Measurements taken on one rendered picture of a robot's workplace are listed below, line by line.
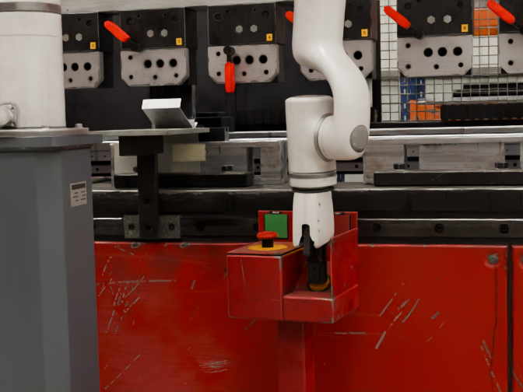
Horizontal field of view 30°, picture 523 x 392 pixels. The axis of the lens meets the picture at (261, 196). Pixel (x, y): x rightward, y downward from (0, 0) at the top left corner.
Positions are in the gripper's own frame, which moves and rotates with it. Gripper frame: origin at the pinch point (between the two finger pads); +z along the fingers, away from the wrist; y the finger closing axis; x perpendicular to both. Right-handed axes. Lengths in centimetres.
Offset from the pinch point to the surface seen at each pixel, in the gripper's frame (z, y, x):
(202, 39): -43, -81, -58
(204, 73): -34, -80, -58
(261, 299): 3.8, 6.6, -8.3
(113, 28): -46, -23, -52
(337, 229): -6.0, -9.5, 1.0
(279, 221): -7.3, -9.6, -10.5
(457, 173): -13.7, -28.8, 19.9
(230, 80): -33.8, -25.0, -25.9
